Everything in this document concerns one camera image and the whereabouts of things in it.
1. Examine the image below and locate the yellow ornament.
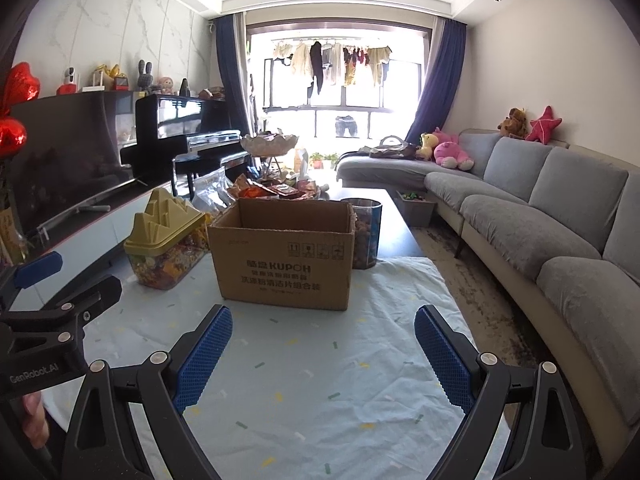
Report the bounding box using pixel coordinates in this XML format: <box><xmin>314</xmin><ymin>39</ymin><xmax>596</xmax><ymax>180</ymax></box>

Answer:
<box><xmin>90</xmin><ymin>64</ymin><xmax>123</xmax><ymax>88</ymax></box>

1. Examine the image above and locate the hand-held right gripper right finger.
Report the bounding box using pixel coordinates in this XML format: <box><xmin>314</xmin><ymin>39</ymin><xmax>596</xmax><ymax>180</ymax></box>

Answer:
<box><xmin>414</xmin><ymin>304</ymin><xmax>601</xmax><ymax>480</ymax></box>

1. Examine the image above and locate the red heart balloon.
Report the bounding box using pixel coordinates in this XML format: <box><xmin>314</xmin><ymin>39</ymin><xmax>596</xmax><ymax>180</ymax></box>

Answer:
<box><xmin>0</xmin><ymin>62</ymin><xmax>41</xmax><ymax>111</ymax></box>
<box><xmin>0</xmin><ymin>119</ymin><xmax>28</xmax><ymax>161</ymax></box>

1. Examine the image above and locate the grey storage bin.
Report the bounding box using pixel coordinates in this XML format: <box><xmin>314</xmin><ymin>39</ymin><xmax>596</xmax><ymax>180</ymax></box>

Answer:
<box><xmin>396</xmin><ymin>190</ymin><xmax>438</xmax><ymax>228</ymax></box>

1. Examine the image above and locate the row of hanging clothes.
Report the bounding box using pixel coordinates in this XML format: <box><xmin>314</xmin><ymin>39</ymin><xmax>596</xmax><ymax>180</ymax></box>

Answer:
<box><xmin>272</xmin><ymin>40</ymin><xmax>393</xmax><ymax>96</ymax></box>

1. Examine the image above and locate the white camera on red base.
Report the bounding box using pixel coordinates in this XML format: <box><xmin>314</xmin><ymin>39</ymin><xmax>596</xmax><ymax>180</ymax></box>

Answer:
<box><xmin>56</xmin><ymin>66</ymin><xmax>81</xmax><ymax>95</ymax></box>

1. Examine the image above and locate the candy container with gold lid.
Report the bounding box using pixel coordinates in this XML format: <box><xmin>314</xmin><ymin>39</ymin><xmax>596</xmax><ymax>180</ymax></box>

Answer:
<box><xmin>123</xmin><ymin>187</ymin><xmax>211</xmax><ymax>291</ymax></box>

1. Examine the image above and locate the clear container with blue label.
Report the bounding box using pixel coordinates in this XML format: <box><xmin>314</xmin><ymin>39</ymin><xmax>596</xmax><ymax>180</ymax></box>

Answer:
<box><xmin>341</xmin><ymin>199</ymin><xmax>383</xmax><ymax>271</ymax></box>

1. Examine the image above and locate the brown cardboard box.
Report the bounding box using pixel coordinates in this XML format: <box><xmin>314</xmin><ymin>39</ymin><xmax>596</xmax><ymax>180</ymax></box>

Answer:
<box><xmin>206</xmin><ymin>197</ymin><xmax>357</xmax><ymax>312</ymax></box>

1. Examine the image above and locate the person's left hand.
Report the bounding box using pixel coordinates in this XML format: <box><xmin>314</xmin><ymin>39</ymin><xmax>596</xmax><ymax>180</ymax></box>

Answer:
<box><xmin>20</xmin><ymin>390</ymin><xmax>51</xmax><ymax>449</ymax></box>

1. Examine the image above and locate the black television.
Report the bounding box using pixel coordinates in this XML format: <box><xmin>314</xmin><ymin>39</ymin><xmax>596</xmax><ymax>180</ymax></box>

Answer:
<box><xmin>7</xmin><ymin>91</ymin><xmax>146</xmax><ymax>241</ymax></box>

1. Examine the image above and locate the yellow printed bag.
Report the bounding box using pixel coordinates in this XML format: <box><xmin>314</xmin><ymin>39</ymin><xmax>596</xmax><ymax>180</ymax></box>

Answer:
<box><xmin>0</xmin><ymin>210</ymin><xmax>26</xmax><ymax>266</ymax></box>

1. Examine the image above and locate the black piano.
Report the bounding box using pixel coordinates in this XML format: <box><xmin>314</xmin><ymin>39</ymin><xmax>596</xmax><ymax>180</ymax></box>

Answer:
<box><xmin>120</xmin><ymin>94</ymin><xmax>251</xmax><ymax>181</ymax></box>

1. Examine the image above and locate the grey sofa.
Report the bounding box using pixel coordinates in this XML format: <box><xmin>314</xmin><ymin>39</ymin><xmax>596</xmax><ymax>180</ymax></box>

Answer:
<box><xmin>336</xmin><ymin>129</ymin><xmax>640</xmax><ymax>386</ymax></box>

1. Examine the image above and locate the pink plush toy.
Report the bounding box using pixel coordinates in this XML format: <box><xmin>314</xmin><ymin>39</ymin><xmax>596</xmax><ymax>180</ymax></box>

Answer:
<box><xmin>432</xmin><ymin>127</ymin><xmax>475</xmax><ymax>171</ymax></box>

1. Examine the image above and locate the pink star pillow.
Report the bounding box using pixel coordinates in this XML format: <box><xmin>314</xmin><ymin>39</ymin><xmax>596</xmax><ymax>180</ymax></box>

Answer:
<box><xmin>524</xmin><ymin>105</ymin><xmax>563</xmax><ymax>145</ymax></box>

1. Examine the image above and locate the pale blue tablecloth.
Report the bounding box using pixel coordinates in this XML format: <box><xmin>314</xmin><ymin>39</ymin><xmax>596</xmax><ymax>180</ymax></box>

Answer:
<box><xmin>42</xmin><ymin>255</ymin><xmax>506</xmax><ymax>480</ymax></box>

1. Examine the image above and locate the white tiered snack tray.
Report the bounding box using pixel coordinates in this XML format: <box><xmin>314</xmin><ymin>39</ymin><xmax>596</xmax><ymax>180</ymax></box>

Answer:
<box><xmin>227</xmin><ymin>132</ymin><xmax>326</xmax><ymax>201</ymax></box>

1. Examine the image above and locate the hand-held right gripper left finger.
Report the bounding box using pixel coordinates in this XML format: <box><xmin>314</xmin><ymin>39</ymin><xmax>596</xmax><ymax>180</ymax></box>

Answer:
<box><xmin>62</xmin><ymin>304</ymin><xmax>234</xmax><ymax>480</ymax></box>

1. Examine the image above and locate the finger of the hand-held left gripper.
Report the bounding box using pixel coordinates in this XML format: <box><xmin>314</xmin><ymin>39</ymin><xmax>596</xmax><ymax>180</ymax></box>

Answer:
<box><xmin>0</xmin><ymin>252</ymin><xmax>64</xmax><ymax>307</ymax></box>
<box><xmin>0</xmin><ymin>275</ymin><xmax>123</xmax><ymax>334</ymax></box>

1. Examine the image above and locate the bag on sofa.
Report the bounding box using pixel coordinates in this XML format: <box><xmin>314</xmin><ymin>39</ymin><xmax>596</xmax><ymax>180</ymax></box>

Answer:
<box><xmin>370</xmin><ymin>136</ymin><xmax>418</xmax><ymax>161</ymax></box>

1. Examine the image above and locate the pale blue television cabinet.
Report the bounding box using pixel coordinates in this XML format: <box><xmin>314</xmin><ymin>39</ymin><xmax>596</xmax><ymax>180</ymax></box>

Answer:
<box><xmin>10</xmin><ymin>187</ymin><xmax>166</xmax><ymax>311</ymax></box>

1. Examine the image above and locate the blue curtain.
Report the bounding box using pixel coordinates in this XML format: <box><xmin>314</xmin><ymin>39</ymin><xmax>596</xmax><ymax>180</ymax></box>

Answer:
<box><xmin>212</xmin><ymin>14</ymin><xmax>251</xmax><ymax>136</ymax></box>
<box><xmin>404</xmin><ymin>19</ymin><xmax>467</xmax><ymax>143</ymax></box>

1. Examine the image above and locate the black piano stool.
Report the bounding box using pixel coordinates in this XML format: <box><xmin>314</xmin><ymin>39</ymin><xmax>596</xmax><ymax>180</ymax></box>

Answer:
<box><xmin>171</xmin><ymin>152</ymin><xmax>241</xmax><ymax>198</ymax></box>

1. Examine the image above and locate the clear plastic bag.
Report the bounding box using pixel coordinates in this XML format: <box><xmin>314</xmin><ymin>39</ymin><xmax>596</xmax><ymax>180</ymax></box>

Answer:
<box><xmin>192</xmin><ymin>167</ymin><xmax>236</xmax><ymax>216</ymax></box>

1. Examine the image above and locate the brown plush toy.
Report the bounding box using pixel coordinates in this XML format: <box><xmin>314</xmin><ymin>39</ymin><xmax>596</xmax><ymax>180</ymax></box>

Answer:
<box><xmin>497</xmin><ymin>107</ymin><xmax>528</xmax><ymax>140</ymax></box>

